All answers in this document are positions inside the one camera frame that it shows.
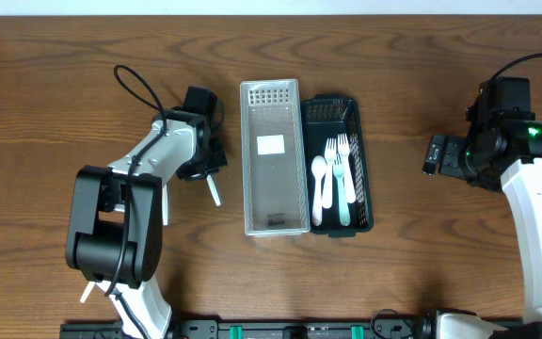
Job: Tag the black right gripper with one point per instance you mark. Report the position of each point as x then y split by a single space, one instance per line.
447 155

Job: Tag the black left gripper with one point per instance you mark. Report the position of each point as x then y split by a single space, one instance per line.
217 153

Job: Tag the white plastic spoon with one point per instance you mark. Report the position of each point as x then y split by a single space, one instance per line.
165 206
213 189
318 170
87 291

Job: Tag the clear plastic basket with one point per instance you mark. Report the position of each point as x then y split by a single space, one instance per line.
273 161

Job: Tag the white plastic fork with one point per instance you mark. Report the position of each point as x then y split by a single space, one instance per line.
344 152
343 209
330 155

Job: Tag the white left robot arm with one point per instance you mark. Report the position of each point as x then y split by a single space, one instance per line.
118 214

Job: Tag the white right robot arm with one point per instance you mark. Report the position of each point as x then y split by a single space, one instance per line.
512 166

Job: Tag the dark green plastic basket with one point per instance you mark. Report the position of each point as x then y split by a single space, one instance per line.
326 116

